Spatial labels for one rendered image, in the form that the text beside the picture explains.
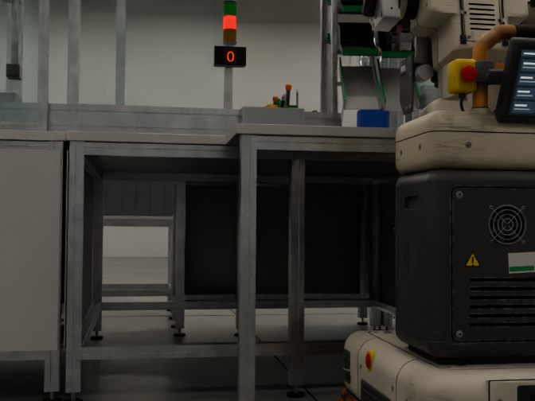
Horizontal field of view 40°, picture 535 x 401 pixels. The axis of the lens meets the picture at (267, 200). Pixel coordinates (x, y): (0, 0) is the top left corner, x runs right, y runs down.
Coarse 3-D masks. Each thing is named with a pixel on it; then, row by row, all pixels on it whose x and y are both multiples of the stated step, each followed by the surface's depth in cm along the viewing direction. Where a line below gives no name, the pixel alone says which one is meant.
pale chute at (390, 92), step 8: (384, 72) 286; (392, 72) 286; (384, 80) 282; (392, 80) 282; (384, 88) 278; (392, 88) 278; (416, 88) 271; (384, 96) 267; (392, 96) 274; (416, 96) 271; (384, 104) 267; (392, 104) 270; (416, 104) 271
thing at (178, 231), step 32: (192, 192) 413; (224, 192) 416; (256, 192) 420; (288, 192) 423; (320, 192) 426; (352, 192) 429; (192, 224) 413; (224, 224) 416; (256, 224) 419; (288, 224) 422; (320, 224) 425; (352, 224) 429; (192, 256) 412; (224, 256) 415; (256, 256) 418; (320, 256) 425; (352, 256) 428; (192, 288) 412; (224, 288) 415; (256, 288) 418; (320, 288) 424; (352, 288) 428
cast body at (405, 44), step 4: (404, 32) 268; (408, 32) 269; (400, 36) 268; (404, 36) 268; (408, 36) 268; (396, 40) 272; (400, 40) 269; (404, 40) 269; (408, 40) 269; (396, 44) 272; (400, 44) 268; (404, 44) 268; (408, 44) 268; (400, 48) 269; (404, 48) 269; (408, 48) 269
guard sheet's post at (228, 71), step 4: (232, 0) 282; (228, 68) 282; (228, 72) 282; (228, 76) 282; (228, 80) 282; (228, 84) 281; (228, 88) 281; (228, 92) 281; (228, 96) 281; (228, 100) 281; (228, 104) 281; (228, 108) 281
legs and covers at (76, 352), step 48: (96, 144) 234; (144, 144) 237; (96, 192) 365; (384, 192) 386; (96, 240) 364; (384, 240) 385; (96, 288) 364; (288, 288) 247; (384, 288) 384; (96, 336) 364; (288, 336) 246
